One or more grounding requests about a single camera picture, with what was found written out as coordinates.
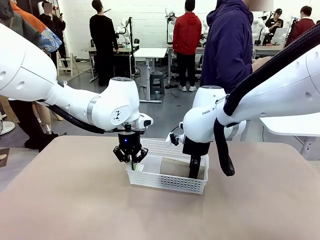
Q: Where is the white step ladder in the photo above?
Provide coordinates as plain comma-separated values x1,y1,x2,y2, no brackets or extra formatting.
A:
56,52,81,77

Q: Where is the man in red hoodie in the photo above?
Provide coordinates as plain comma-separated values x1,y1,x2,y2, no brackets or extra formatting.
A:
172,0,203,93

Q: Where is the white perforated plastic basket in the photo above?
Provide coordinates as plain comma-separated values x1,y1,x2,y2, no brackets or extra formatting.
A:
125,138,210,195

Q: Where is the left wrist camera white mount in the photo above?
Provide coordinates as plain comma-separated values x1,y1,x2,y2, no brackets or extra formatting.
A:
138,113,154,129

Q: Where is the grey plastic stool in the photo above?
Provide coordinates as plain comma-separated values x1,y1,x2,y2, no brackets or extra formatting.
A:
149,71,166,95

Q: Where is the black pole stand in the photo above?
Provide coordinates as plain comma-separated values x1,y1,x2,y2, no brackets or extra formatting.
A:
126,16,135,81

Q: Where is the grey workbench table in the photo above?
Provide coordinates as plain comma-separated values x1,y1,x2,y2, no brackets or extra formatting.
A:
81,44,141,84

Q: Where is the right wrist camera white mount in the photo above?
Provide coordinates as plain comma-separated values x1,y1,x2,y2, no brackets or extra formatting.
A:
166,132,186,147

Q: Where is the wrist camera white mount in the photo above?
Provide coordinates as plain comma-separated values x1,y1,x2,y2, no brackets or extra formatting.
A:
138,113,154,129
166,132,186,147

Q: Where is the person in purple jacket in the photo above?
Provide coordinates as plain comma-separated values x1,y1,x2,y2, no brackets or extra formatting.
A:
199,0,256,95

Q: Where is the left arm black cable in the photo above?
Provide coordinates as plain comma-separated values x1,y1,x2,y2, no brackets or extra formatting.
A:
37,99,118,135

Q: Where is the person in orange blue clothes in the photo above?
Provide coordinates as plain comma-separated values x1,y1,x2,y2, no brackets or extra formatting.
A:
11,1,63,136

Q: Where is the person in green coat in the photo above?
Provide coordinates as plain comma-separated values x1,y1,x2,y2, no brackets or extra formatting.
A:
0,0,60,152

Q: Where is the person in black taking photo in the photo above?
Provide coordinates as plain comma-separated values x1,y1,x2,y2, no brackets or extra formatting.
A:
39,1,67,61

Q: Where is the white side table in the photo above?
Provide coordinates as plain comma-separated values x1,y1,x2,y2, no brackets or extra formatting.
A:
259,116,320,158

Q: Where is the white round stand base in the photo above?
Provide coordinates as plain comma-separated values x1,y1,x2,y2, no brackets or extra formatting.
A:
0,121,16,136

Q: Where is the person in black cap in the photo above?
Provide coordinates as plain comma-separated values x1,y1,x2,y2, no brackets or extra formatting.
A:
264,8,285,33

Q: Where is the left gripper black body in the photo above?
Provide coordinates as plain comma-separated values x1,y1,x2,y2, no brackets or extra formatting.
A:
117,132,143,156

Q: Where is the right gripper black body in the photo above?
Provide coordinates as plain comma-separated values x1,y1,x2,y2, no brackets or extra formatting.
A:
182,139,210,157

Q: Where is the white standing desk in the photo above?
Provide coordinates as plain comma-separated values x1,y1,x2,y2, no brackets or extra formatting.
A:
133,47,168,104

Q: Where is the right arm black cable sleeve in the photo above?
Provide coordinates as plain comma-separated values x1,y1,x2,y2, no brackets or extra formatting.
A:
213,23,320,177

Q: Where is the man in black clothes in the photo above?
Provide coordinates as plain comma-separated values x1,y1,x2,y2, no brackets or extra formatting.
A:
89,0,119,87

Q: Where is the person in maroon jacket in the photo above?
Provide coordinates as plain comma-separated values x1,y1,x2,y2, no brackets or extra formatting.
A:
291,5,316,41

